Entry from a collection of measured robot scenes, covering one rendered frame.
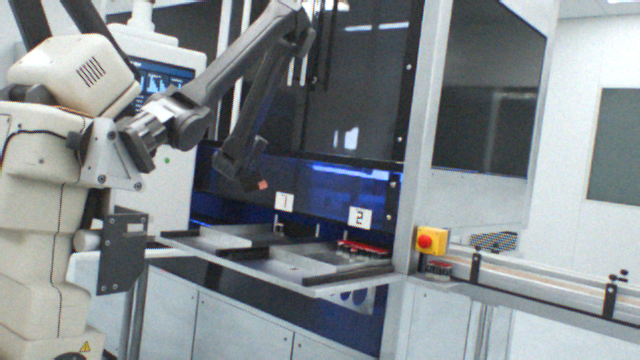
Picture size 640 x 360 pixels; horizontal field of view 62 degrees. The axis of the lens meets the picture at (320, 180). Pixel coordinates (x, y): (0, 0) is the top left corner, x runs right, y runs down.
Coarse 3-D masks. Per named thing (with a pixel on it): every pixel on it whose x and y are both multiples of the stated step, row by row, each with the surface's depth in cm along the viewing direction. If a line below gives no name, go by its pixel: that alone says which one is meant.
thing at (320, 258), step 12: (276, 252) 157; (288, 252) 154; (300, 252) 170; (312, 252) 174; (324, 252) 178; (288, 264) 154; (300, 264) 151; (312, 264) 148; (324, 264) 145; (336, 264) 161; (348, 264) 164; (360, 264) 151; (372, 264) 155; (384, 264) 160
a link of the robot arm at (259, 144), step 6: (258, 138) 140; (258, 144) 141; (264, 144) 142; (258, 150) 142; (252, 156) 141; (258, 156) 143; (240, 168) 135; (246, 168) 137; (240, 174) 136; (246, 174) 139
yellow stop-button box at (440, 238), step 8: (424, 232) 154; (432, 232) 153; (440, 232) 152; (448, 232) 156; (432, 240) 153; (440, 240) 152; (448, 240) 156; (416, 248) 156; (432, 248) 153; (440, 248) 153; (448, 248) 157
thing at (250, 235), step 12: (204, 228) 180; (216, 228) 186; (228, 228) 190; (240, 228) 195; (252, 228) 199; (264, 228) 204; (216, 240) 175; (228, 240) 171; (240, 240) 168; (252, 240) 185; (264, 240) 169; (276, 240) 173; (288, 240) 177; (300, 240) 182; (312, 240) 186
